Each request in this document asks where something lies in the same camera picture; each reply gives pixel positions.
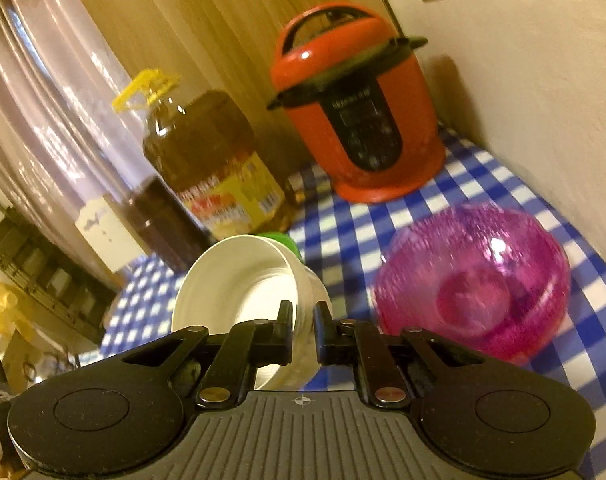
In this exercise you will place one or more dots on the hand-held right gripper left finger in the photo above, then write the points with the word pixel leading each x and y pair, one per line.
pixel 284 340

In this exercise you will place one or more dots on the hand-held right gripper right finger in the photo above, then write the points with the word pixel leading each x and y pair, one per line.
pixel 325 341

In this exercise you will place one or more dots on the white plastic bowl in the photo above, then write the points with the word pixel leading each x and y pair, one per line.
pixel 238 285

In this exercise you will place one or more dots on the green plastic bowl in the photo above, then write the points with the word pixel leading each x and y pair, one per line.
pixel 283 244

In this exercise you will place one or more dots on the yellow plastic bag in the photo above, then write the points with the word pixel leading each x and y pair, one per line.
pixel 3 305

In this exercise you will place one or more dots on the dark folding rack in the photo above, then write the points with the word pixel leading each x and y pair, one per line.
pixel 43 270

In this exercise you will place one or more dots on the brown canister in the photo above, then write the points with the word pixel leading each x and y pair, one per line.
pixel 168 225

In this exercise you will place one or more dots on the cooking oil bottle yellow cap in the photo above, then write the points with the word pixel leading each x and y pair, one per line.
pixel 203 160

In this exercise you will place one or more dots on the red electric pressure cooker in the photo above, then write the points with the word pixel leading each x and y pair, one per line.
pixel 363 110

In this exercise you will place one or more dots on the blue checkered tablecloth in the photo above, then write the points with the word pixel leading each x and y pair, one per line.
pixel 508 175

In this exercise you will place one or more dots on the sheer curtain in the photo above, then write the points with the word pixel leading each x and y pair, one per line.
pixel 48 85

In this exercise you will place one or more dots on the wooden cabinet panel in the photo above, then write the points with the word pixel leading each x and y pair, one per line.
pixel 223 25

